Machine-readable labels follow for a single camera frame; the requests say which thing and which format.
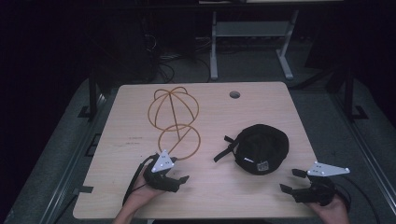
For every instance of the grey metal stand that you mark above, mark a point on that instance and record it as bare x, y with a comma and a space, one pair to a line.
249, 29

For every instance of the black cap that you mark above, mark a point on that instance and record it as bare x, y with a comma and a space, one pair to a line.
261, 149

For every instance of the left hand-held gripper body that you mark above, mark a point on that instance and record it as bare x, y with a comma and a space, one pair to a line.
162, 163

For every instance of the grey metal rail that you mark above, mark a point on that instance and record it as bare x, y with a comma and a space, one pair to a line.
367, 149
71, 161

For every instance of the black metal post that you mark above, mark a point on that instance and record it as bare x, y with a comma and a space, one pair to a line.
92, 93
349, 93

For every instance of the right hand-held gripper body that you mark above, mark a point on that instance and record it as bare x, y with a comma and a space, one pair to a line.
323, 183

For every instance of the person's left hand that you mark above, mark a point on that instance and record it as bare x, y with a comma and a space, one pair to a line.
140, 193

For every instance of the person's right hand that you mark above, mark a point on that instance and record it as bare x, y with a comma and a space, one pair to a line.
330, 210

